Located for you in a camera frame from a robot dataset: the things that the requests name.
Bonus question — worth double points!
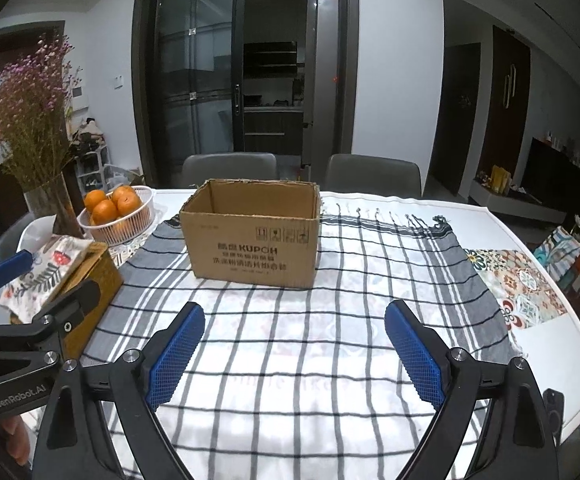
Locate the grey chair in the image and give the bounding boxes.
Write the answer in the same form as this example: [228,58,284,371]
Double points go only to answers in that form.
[324,153,422,197]
[181,152,278,189]

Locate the patterned placemat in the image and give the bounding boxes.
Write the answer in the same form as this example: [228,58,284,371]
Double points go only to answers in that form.
[462,247,569,331]

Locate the dried purple flowers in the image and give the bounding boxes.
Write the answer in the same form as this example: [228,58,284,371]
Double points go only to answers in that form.
[0,35,85,192]

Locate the floral printed cloth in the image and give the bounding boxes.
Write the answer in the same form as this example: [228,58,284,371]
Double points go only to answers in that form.
[0,235,94,311]

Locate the glass vase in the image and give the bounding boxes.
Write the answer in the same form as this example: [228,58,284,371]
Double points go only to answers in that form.
[22,172,84,239]

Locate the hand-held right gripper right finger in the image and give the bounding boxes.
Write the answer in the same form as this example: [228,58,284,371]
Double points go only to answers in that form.
[384,299,561,480]

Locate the white lace doily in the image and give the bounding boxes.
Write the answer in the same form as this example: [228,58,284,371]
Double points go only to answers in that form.
[106,207,165,263]

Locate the yellow package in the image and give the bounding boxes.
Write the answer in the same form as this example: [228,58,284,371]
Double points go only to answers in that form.
[490,165,513,192]

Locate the plaid tablecloth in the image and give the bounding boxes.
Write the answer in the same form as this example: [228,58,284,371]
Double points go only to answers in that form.
[77,202,526,480]

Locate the silver refrigerator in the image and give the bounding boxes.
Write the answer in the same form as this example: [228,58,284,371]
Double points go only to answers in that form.
[301,0,342,167]

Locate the person's left hand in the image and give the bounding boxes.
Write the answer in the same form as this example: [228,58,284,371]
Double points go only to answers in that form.
[0,414,34,461]

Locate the colourful cushions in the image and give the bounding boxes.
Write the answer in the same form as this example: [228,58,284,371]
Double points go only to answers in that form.
[532,226,580,313]

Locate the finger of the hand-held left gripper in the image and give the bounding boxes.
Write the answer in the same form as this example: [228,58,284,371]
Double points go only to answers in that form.
[32,280,102,341]
[0,250,34,301]

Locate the white shoe rack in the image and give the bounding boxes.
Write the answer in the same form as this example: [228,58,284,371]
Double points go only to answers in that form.
[70,140,109,196]

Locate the dark wooden door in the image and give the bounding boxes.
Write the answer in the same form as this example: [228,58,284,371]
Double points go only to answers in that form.
[485,25,532,137]

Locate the white wire fruit basket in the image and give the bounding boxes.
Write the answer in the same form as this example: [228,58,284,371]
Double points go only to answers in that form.
[76,185,156,247]

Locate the black phone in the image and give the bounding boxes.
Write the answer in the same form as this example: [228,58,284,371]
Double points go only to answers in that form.
[542,387,566,442]

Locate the wicker tissue box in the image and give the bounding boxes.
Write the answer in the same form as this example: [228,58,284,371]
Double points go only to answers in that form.
[10,241,123,361]

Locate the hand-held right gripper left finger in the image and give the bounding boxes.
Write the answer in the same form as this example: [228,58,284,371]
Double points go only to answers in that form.
[31,301,207,480]

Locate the brown cardboard box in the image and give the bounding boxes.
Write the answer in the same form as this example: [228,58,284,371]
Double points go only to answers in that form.
[179,178,322,291]

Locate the dark sliding glass door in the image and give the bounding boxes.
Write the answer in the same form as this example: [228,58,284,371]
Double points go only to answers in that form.
[136,0,360,187]

